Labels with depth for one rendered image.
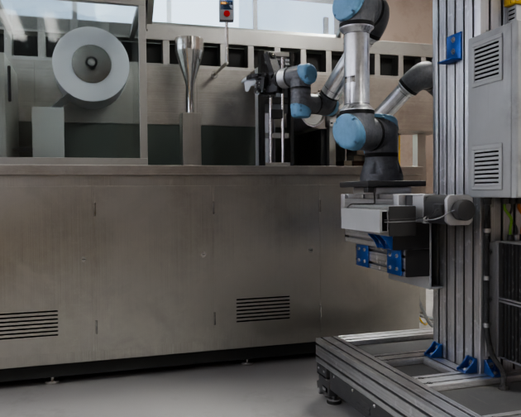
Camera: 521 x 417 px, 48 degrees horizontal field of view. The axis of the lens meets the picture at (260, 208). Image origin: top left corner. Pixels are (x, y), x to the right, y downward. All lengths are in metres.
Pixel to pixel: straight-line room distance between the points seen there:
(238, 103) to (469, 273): 1.72
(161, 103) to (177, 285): 1.04
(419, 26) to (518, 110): 4.06
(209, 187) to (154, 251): 0.36
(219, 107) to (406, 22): 2.85
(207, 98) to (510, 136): 1.85
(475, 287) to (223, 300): 1.12
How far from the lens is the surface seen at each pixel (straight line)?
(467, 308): 1.95
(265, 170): 2.56
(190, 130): 2.85
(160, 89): 3.13
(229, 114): 3.18
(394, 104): 2.56
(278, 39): 3.34
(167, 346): 2.57
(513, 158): 1.70
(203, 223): 2.52
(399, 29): 5.60
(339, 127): 1.98
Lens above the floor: 0.78
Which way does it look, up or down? 2 degrees down
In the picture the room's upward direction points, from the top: 1 degrees counter-clockwise
